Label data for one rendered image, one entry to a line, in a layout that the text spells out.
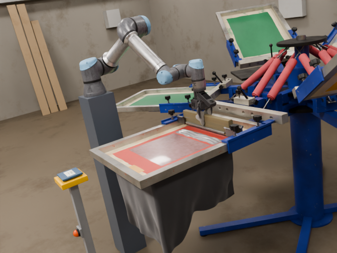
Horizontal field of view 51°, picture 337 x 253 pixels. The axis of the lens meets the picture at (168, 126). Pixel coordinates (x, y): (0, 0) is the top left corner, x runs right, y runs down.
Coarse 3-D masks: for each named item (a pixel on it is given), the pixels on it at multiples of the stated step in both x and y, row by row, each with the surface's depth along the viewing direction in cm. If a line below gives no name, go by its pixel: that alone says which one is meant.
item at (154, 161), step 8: (216, 136) 190; (224, 136) 188; (184, 144) 186; (192, 144) 184; (200, 144) 183; (208, 144) 181; (216, 144) 179; (160, 152) 181; (168, 152) 179; (176, 152) 178; (184, 152) 176; (192, 152) 174; (136, 160) 176; (144, 160) 174; (152, 160) 173; (160, 160) 171; (168, 160) 169; (176, 160) 168; (144, 168) 165; (152, 168) 164
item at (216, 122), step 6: (186, 114) 209; (192, 114) 204; (204, 114) 195; (186, 120) 212; (192, 120) 206; (198, 120) 201; (204, 120) 196; (210, 120) 191; (216, 120) 186; (222, 120) 182; (228, 120) 178; (210, 126) 193; (216, 126) 188; (222, 126) 184; (228, 126) 179
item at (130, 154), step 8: (184, 128) 212; (192, 128) 210; (160, 136) 205; (168, 136) 203; (176, 136) 201; (184, 136) 199; (144, 144) 197; (152, 144) 194; (160, 144) 192; (168, 144) 190; (176, 144) 188; (120, 152) 191; (128, 152) 189; (136, 152) 187; (144, 152) 185; (152, 152) 183; (128, 160) 178
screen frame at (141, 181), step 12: (240, 120) 197; (144, 132) 206; (156, 132) 210; (108, 144) 196; (120, 144) 198; (96, 156) 184; (108, 156) 178; (192, 156) 160; (204, 156) 162; (120, 168) 161; (168, 168) 152; (180, 168) 155; (132, 180) 151; (144, 180) 146; (156, 180) 149
